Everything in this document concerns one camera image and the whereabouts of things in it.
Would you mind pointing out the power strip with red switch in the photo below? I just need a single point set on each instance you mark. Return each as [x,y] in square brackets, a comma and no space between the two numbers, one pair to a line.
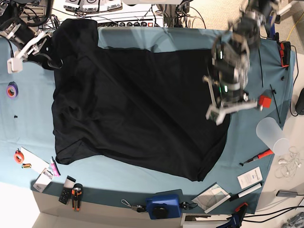
[127,24]

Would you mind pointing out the long black rod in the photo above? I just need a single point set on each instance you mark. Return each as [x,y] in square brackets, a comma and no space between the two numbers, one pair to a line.
[261,69]

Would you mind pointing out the white printed card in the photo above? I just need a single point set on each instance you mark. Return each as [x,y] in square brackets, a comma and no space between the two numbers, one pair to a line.
[250,177]

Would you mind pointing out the short black rod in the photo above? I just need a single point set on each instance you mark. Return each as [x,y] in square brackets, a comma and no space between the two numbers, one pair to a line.
[274,98]

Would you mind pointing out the black t-shirt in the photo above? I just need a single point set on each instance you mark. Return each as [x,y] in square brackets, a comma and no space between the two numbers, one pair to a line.
[132,105]

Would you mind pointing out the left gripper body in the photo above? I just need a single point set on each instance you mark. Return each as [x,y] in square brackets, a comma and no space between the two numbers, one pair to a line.
[228,85]

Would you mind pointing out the metal carabiner keyring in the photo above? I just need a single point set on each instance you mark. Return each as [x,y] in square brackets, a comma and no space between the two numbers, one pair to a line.
[137,208]

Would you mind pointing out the white paper sheet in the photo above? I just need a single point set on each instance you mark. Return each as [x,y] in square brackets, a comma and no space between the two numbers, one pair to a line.
[37,164]

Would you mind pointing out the orange black clamp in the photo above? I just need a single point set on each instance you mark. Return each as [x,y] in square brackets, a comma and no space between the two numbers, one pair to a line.
[284,51]

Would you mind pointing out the black white marker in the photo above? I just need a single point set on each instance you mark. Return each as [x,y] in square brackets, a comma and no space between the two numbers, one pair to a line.
[246,192]

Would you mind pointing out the blue orange bottom clamp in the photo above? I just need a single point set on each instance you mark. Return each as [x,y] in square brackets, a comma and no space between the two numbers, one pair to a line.
[235,221]

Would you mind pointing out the orange tape roll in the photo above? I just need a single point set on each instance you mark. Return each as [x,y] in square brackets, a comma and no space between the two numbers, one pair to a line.
[18,157]

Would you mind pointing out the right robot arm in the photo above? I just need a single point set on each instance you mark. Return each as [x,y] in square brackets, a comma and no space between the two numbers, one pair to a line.
[12,10]

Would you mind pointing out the red cube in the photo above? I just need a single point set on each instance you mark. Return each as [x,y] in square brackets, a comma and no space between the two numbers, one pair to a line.
[264,101]

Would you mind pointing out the black clip with ring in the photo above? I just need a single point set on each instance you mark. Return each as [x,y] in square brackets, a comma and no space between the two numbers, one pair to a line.
[188,206]

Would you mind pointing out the small brass battery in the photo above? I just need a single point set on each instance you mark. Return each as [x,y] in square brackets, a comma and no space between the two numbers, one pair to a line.
[26,165]

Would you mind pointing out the orange black screwdriver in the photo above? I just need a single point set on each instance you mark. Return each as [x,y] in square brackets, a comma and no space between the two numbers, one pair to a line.
[257,157]

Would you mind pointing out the blue plastic box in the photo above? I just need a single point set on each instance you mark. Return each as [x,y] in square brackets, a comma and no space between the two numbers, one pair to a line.
[163,207]

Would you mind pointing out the purple tape roll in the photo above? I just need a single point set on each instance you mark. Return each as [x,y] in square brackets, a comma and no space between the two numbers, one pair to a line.
[12,90]

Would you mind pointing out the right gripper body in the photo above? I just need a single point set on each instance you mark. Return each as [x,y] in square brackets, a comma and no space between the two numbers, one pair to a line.
[18,32]

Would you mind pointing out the white earphones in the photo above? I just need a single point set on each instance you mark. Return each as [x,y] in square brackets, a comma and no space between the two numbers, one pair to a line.
[290,163]

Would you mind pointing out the black remote control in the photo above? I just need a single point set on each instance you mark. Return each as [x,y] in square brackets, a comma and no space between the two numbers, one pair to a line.
[67,190]

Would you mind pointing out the blue black clamp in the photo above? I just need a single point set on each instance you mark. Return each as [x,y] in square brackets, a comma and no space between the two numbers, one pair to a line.
[272,26]

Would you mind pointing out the folded map booklet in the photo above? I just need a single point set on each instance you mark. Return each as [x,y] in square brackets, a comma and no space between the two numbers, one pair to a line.
[211,198]

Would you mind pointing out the orange black pliers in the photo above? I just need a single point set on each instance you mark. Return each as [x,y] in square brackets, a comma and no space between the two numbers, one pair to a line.
[76,196]

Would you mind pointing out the black computer mouse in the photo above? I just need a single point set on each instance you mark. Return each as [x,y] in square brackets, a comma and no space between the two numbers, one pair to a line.
[299,106]

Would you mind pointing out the translucent plastic cup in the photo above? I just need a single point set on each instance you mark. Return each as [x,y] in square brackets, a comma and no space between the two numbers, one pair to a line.
[270,133]

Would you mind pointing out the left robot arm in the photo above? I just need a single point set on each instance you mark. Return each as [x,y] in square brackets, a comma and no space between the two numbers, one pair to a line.
[231,60]

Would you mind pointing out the white packaged card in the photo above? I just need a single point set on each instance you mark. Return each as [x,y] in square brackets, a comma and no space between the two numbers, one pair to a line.
[43,180]

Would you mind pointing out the grey usb hub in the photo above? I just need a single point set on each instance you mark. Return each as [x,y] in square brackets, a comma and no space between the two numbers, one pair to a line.
[286,194]

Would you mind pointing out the teal table cloth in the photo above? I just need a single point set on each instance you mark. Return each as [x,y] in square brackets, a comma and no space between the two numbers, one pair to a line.
[107,181]

